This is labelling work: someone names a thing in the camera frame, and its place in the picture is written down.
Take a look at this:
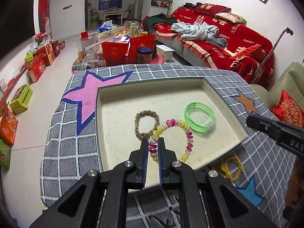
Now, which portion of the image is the black walking cane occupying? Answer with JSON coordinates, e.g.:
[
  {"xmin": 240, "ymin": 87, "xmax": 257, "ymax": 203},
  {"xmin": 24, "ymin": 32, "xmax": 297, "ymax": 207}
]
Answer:
[{"xmin": 251, "ymin": 27, "xmax": 294, "ymax": 84}]

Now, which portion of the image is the grey checked star tablecloth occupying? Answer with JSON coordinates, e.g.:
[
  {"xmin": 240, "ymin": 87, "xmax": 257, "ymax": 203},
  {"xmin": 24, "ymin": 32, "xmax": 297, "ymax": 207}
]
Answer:
[{"xmin": 40, "ymin": 64, "xmax": 295, "ymax": 227}]

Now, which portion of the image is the blue tissue box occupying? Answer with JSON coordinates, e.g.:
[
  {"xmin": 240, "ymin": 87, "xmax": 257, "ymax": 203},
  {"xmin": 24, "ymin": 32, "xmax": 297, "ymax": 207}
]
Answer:
[{"xmin": 98, "ymin": 20, "xmax": 117, "ymax": 33}]

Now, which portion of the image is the orange snack box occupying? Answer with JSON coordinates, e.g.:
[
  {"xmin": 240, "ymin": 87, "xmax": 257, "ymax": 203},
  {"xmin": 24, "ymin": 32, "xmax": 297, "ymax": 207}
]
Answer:
[{"xmin": 0, "ymin": 107, "xmax": 18, "ymax": 146}]

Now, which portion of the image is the red covered sofa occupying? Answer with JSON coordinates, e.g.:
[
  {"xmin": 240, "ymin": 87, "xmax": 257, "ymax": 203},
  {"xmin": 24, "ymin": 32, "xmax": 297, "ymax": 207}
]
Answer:
[{"xmin": 146, "ymin": 3, "xmax": 274, "ymax": 88}]

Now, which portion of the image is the blue lidded jar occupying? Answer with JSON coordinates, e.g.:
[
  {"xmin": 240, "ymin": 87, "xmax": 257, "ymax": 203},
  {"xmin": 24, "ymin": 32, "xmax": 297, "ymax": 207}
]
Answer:
[{"xmin": 137, "ymin": 47, "xmax": 154, "ymax": 64}]

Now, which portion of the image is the green translucent bangle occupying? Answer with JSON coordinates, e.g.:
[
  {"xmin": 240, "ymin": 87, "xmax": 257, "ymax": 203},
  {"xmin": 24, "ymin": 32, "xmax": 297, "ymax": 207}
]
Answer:
[{"xmin": 184, "ymin": 102, "xmax": 216, "ymax": 134}]

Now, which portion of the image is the yellow bead hair tie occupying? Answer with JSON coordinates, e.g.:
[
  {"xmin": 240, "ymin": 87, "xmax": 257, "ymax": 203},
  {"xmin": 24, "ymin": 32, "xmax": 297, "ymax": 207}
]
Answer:
[{"xmin": 219, "ymin": 155, "xmax": 245, "ymax": 181}]

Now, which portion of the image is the pink yellow spiral hair tie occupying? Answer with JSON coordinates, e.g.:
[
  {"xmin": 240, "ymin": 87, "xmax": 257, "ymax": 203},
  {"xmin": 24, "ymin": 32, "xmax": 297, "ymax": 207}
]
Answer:
[{"xmin": 148, "ymin": 118, "xmax": 194, "ymax": 164}]

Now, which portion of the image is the light blue crumpled clothing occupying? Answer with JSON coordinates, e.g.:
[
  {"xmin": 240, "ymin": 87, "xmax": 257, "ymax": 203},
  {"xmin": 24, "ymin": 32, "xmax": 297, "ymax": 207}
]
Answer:
[{"xmin": 171, "ymin": 22, "xmax": 228, "ymax": 49}]

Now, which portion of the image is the brown braided hair tie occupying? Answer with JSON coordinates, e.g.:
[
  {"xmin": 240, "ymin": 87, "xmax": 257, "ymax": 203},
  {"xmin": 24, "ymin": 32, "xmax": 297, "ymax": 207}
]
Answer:
[{"xmin": 134, "ymin": 110, "xmax": 160, "ymax": 140}]

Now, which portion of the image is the black television screen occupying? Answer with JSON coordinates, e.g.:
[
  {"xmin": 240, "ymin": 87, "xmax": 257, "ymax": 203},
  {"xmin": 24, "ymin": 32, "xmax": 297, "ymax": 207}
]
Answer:
[{"xmin": 1, "ymin": 0, "xmax": 35, "ymax": 59}]

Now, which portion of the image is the red embroidered cushion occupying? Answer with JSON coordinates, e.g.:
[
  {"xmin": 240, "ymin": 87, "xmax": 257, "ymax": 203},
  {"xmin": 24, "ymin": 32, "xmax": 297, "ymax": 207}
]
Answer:
[{"xmin": 272, "ymin": 90, "xmax": 304, "ymax": 128}]

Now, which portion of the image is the beige green armchair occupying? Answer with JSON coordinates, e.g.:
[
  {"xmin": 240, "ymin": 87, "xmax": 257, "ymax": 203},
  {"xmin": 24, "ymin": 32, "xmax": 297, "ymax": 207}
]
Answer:
[{"xmin": 251, "ymin": 62, "xmax": 303, "ymax": 120}]

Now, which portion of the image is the white small stool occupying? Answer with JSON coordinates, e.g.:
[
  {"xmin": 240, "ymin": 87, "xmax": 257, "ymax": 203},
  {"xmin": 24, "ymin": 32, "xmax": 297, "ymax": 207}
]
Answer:
[{"xmin": 156, "ymin": 45, "xmax": 174, "ymax": 62}]

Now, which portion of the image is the green tray with beige lining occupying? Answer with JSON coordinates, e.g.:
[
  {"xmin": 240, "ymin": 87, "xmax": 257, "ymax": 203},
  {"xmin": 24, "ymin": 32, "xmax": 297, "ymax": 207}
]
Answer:
[{"xmin": 95, "ymin": 77, "xmax": 249, "ymax": 191}]

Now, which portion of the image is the red gift bag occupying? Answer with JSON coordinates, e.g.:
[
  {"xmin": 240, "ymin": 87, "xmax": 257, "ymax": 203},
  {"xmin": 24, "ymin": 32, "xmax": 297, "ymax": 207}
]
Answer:
[{"xmin": 101, "ymin": 34, "xmax": 155, "ymax": 66}]

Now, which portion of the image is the red gift box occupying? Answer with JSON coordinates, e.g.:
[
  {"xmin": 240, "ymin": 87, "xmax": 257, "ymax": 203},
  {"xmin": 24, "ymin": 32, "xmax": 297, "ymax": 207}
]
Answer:
[{"xmin": 26, "ymin": 56, "xmax": 45, "ymax": 83}]

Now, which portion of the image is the green yellow gift box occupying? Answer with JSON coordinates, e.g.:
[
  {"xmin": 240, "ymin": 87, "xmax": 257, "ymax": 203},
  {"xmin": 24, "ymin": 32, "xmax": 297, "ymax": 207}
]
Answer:
[{"xmin": 9, "ymin": 83, "xmax": 33, "ymax": 114}]

